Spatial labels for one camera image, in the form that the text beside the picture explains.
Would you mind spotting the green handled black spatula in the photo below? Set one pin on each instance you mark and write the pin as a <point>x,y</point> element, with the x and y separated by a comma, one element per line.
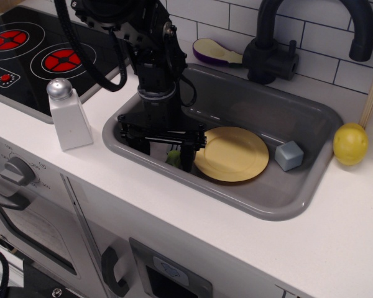
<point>174,156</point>

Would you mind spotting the grey dishwasher panel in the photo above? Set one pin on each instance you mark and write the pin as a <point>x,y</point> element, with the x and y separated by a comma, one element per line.
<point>162,277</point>

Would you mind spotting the dark grey cabinet handle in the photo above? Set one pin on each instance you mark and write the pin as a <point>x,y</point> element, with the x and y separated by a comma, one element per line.
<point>108,261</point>

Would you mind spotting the grey oven door handle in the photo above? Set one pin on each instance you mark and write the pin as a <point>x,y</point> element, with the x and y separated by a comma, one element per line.
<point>11,199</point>

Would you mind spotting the grey oven knob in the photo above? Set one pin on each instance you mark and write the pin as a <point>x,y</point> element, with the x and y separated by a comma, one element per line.
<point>17,171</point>

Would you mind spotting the white salt shaker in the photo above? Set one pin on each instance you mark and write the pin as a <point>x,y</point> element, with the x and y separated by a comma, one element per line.
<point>70,121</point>

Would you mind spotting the black toy stove top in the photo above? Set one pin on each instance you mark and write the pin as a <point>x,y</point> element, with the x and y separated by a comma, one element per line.
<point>33,51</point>

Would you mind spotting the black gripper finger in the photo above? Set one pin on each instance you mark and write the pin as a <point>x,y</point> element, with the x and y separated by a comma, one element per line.
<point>187,156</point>
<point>139,144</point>

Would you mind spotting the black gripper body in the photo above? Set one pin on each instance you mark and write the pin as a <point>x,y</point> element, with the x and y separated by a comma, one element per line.
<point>161,121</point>

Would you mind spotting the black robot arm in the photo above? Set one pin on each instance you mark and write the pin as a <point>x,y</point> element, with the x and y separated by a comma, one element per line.
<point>143,32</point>

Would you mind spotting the grey blue cube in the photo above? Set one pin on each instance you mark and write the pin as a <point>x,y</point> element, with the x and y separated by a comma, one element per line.
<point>289,155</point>

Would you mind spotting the purple eggplant half toy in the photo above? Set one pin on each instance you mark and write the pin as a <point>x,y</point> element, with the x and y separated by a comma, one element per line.
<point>211,52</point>

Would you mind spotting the black faucet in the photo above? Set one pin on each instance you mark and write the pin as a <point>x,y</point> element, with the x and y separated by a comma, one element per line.
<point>265,61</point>

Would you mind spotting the grey sink basin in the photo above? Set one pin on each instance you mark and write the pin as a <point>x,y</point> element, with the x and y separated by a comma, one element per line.
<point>274,116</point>

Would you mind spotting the yellow plate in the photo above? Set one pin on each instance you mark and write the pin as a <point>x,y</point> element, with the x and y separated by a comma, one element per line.
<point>232,154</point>

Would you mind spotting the yellow lemon toy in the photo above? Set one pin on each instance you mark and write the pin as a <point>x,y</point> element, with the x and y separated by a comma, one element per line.
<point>350,144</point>

